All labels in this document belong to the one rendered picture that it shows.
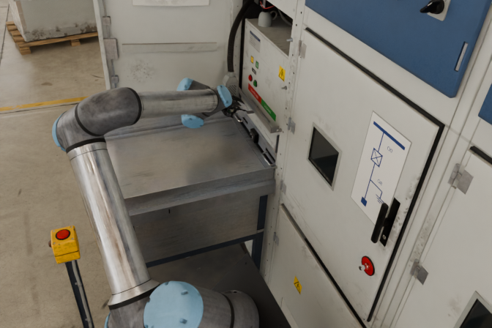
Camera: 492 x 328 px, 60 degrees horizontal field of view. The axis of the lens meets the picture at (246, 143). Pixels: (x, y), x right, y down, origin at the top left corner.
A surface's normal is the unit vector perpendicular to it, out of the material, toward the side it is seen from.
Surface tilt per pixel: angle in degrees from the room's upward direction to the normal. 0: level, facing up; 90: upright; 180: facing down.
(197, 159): 0
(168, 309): 42
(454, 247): 90
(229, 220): 90
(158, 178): 0
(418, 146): 90
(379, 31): 90
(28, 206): 0
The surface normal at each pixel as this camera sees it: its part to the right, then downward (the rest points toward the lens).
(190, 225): 0.37, 0.55
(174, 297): -0.55, -0.45
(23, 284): 0.05, -0.82
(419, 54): -0.93, 0.18
